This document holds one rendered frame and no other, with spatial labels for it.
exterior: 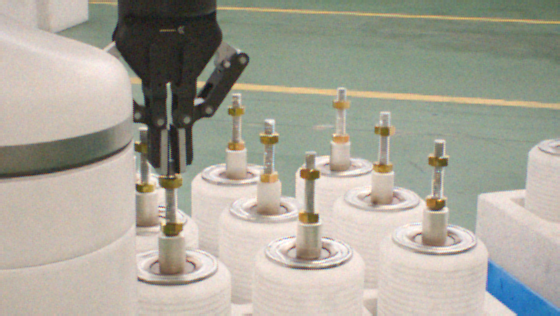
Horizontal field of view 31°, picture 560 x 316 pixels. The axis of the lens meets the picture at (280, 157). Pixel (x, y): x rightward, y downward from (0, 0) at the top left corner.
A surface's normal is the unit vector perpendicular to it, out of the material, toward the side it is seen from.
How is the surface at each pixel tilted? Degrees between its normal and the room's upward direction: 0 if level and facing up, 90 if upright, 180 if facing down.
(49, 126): 90
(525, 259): 90
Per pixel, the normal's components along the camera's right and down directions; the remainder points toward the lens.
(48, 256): 0.57, 0.23
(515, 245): -0.95, 0.07
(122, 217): 0.95, 0.10
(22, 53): 0.44, -0.80
